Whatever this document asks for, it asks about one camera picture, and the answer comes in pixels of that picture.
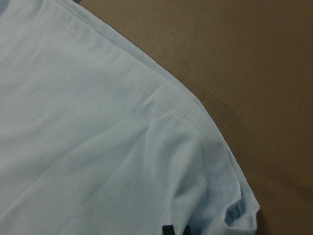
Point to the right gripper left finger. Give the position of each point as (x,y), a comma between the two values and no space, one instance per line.
(168,230)

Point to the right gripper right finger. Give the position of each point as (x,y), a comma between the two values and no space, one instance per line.
(187,231)

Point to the light blue t-shirt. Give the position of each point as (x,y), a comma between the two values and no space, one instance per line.
(96,138)

